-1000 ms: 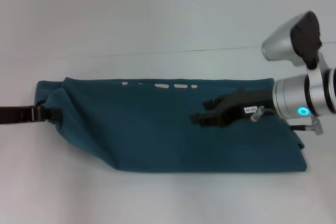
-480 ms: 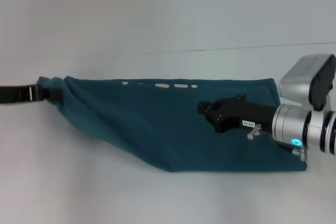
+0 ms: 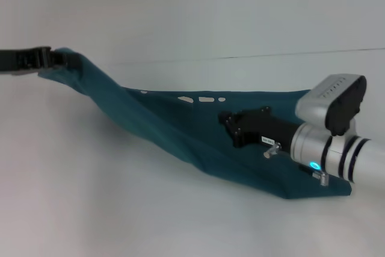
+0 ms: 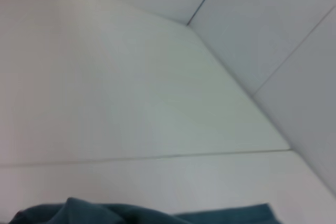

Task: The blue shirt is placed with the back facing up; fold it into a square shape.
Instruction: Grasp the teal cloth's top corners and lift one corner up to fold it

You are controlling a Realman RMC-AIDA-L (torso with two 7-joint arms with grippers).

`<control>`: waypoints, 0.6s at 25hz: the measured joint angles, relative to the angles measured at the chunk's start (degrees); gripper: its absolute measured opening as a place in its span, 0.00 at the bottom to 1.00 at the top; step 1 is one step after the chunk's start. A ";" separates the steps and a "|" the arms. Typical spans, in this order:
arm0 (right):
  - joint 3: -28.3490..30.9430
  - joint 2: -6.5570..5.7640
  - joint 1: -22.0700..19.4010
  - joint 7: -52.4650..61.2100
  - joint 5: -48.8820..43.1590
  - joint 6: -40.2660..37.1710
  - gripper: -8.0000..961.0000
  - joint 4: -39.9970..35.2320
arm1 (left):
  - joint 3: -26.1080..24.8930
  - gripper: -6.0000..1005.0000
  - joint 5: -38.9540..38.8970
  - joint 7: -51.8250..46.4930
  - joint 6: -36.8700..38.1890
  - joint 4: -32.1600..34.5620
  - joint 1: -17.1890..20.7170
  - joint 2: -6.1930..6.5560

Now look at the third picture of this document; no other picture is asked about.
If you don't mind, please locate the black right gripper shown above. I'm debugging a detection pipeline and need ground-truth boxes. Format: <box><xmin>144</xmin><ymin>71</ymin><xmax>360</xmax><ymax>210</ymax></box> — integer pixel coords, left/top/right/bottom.
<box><xmin>217</xmin><ymin>105</ymin><xmax>303</xmax><ymax>150</ymax></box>

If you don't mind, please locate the silver plug with thin cable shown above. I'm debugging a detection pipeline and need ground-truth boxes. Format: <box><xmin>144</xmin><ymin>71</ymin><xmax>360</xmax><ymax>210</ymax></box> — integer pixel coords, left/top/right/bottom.
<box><xmin>263</xmin><ymin>144</ymin><xmax>282</xmax><ymax>159</ymax></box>

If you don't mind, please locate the teal blue t-shirt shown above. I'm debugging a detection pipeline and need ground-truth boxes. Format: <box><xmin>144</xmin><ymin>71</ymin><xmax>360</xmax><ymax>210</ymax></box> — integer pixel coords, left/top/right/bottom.
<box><xmin>37</xmin><ymin>47</ymin><xmax>353</xmax><ymax>200</ymax></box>

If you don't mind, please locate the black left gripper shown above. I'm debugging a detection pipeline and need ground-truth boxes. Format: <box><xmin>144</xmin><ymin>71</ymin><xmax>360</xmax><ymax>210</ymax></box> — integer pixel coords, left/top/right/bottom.
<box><xmin>0</xmin><ymin>46</ymin><xmax>69</xmax><ymax>75</ymax></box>

